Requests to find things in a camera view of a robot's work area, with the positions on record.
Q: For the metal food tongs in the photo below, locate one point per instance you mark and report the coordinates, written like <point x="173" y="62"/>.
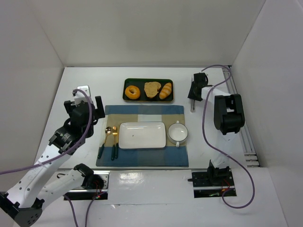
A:
<point x="192" y="106"/>

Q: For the white rectangular plate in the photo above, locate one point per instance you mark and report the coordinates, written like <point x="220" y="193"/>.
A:
<point x="142" y="135"/>

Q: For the white two-handled soup bowl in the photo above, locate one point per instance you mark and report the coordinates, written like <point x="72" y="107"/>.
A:
<point x="177" y="133"/>

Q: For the golden bread roll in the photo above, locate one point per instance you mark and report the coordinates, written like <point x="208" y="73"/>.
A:
<point x="166" y="91"/>

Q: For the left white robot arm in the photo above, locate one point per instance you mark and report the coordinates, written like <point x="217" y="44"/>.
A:
<point x="25" y="201"/>

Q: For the orange bagel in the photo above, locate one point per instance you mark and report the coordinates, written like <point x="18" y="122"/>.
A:
<point x="132" y="92"/>

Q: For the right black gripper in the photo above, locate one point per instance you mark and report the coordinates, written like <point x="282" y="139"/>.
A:
<point x="192" y="92"/>

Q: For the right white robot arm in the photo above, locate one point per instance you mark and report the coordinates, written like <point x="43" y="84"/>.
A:
<point x="228" y="117"/>

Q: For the brown bread slice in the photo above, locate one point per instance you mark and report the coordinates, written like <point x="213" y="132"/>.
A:
<point x="151" y="89"/>

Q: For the aluminium rail frame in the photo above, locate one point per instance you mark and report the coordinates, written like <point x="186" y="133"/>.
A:
<point x="247" y="144"/>

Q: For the dark green serving tray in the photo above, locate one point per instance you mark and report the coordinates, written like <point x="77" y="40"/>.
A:
<point x="143" y="98"/>

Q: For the gold knife green handle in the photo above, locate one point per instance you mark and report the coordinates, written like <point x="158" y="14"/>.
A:
<point x="116" y="146"/>

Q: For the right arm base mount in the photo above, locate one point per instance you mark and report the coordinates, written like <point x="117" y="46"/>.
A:
<point x="207" y="186"/>

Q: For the blue beige checked placemat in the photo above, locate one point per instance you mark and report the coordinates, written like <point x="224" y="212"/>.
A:
<point x="169" y="155"/>

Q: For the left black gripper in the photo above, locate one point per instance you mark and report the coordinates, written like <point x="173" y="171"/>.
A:
<point x="98" y="109"/>

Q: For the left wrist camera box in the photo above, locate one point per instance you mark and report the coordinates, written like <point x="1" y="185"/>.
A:
<point x="79" y="96"/>

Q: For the gold fork green handle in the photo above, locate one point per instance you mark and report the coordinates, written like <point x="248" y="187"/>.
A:
<point x="115" y="134"/>

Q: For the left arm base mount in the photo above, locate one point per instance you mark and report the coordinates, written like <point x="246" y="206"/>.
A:
<point x="97" y="187"/>

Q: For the gold spoon green handle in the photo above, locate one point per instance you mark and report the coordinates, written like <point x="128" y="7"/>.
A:
<point x="108" y="131"/>

